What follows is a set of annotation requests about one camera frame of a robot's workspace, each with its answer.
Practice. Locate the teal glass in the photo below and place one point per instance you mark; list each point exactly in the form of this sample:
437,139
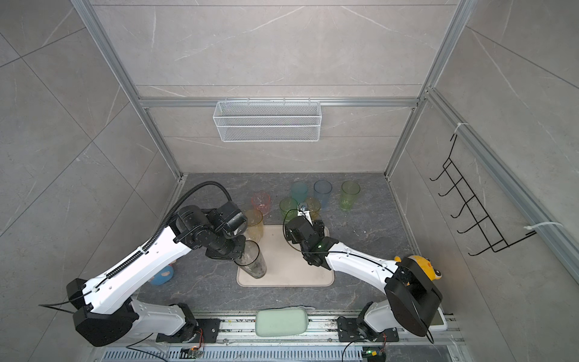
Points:
299,191

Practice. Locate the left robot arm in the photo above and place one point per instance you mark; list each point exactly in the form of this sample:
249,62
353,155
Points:
105,310

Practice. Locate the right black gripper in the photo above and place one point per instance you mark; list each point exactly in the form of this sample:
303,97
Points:
320,228

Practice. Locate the aluminium rail frame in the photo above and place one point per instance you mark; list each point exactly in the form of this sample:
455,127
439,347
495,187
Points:
237,341

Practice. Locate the short green glass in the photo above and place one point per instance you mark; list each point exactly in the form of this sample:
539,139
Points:
289,209

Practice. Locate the white wire mesh basket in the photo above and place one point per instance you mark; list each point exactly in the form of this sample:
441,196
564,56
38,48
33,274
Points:
268,121

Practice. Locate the white tablet device right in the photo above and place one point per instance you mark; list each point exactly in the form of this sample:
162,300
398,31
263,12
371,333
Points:
439,322

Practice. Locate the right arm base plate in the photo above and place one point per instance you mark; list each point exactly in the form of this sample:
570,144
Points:
351,329

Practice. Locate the tall yellow glass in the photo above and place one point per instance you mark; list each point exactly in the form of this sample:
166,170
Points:
254,231

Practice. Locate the light green sponge block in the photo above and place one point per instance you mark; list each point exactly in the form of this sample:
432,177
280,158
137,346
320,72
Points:
281,322

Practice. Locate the black wire hook rack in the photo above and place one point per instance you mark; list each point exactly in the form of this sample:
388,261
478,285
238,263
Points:
472,205

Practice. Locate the pink plush doll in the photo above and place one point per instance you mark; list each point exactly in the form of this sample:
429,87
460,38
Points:
163,276

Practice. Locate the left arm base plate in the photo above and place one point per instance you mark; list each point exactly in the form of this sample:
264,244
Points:
203,330

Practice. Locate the pink glass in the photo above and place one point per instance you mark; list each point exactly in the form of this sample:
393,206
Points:
262,202

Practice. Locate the tall light green glass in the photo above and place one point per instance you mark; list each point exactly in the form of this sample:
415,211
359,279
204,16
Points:
350,191

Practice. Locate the short amber glass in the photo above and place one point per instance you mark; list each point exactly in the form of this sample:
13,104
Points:
313,207

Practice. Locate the dark grey glass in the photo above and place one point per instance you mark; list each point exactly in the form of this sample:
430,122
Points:
252,261

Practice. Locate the yellow plush toy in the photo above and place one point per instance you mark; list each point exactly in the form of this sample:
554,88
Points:
416,266

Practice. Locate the beige plastic tray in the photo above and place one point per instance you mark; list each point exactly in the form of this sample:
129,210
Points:
285,266

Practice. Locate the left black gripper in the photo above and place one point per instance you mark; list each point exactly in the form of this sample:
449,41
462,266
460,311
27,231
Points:
237,254

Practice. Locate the blue glass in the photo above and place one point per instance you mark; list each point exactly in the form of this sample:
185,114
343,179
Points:
323,190

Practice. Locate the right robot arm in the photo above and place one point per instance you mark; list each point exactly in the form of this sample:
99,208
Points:
411,298

